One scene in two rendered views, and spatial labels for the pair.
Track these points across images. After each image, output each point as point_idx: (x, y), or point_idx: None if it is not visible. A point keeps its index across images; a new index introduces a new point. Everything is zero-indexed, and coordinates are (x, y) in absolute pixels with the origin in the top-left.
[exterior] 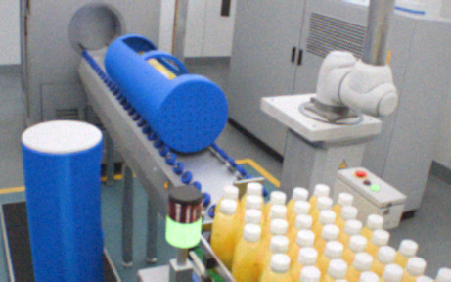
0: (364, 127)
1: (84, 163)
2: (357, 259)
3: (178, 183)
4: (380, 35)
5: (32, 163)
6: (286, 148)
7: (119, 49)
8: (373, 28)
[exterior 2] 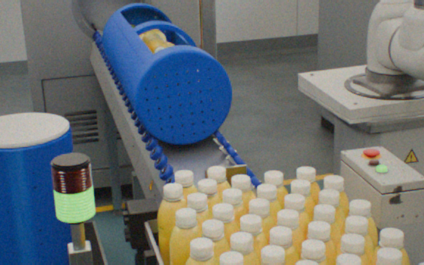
0: None
1: (43, 160)
2: (302, 246)
3: (160, 181)
4: None
5: None
6: (334, 139)
7: (115, 23)
8: None
